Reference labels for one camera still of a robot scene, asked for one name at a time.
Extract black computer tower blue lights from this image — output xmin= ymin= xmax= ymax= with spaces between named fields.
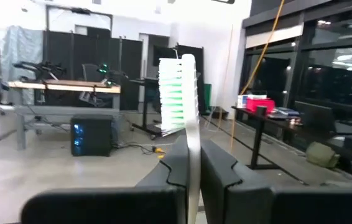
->
xmin=70 ymin=114 xmax=114 ymax=157

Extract yellow floor power plug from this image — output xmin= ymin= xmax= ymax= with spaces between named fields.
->
xmin=152 ymin=146 xmax=167 ymax=160

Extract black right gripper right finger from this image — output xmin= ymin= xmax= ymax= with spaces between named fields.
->
xmin=200 ymin=138 xmax=276 ymax=224

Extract yellow hanging cable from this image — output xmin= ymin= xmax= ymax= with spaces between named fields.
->
xmin=239 ymin=0 xmax=286 ymax=96

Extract green bin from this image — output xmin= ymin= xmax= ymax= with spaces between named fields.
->
xmin=202 ymin=83 xmax=213 ymax=113

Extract olive backpack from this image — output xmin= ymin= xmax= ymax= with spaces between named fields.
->
xmin=305 ymin=141 xmax=341 ymax=169

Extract wooden workbench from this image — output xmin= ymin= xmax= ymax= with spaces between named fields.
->
xmin=7 ymin=79 xmax=123 ymax=151

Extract white and blue box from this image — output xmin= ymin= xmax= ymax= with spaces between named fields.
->
xmin=236 ymin=94 xmax=249 ymax=110

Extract black standing desk on casters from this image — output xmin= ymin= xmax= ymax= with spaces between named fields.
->
xmin=129 ymin=77 xmax=164 ymax=140

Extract black partition screens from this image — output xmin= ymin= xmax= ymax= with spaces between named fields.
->
xmin=42 ymin=29 xmax=205 ymax=113

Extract black camera gantry frame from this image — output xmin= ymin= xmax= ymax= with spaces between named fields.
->
xmin=45 ymin=4 xmax=114 ymax=32

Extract green and white toothbrush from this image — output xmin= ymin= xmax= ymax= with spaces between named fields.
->
xmin=158 ymin=54 xmax=202 ymax=224

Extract red plastic box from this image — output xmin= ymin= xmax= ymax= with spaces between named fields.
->
xmin=245 ymin=97 xmax=276 ymax=114

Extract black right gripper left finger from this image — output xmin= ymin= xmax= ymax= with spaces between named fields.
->
xmin=135 ymin=134 xmax=191 ymax=189

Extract grey cloth cover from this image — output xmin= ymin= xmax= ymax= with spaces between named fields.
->
xmin=0 ymin=25 xmax=45 ymax=105

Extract black office chair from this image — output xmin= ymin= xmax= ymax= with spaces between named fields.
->
xmin=81 ymin=63 xmax=103 ymax=82

